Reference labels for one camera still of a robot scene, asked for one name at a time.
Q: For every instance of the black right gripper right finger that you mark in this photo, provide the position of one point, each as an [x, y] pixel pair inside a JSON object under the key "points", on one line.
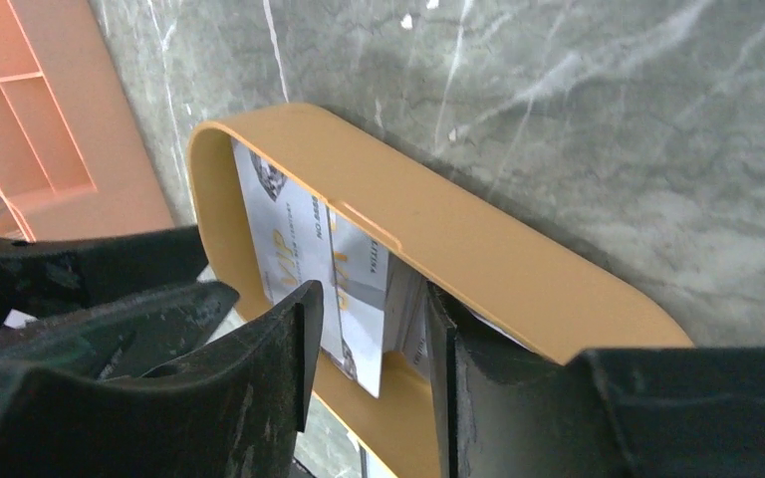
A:
{"points": [[503, 411]]}

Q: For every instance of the peach plastic file organizer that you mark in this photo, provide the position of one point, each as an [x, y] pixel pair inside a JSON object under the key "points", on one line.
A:
{"points": [[72, 161]]}

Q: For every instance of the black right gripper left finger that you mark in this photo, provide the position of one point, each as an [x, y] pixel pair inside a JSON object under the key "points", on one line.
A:
{"points": [[231, 408]]}

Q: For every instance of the yellow oval tray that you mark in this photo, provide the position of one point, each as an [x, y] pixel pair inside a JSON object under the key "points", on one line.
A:
{"points": [[555, 302]]}

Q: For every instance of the white VIP card stack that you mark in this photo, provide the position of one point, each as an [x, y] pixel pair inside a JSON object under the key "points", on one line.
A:
{"points": [[291, 235]]}

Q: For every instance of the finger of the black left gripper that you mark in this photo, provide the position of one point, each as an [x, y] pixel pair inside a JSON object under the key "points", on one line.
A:
{"points": [[127, 337], [50, 278]]}

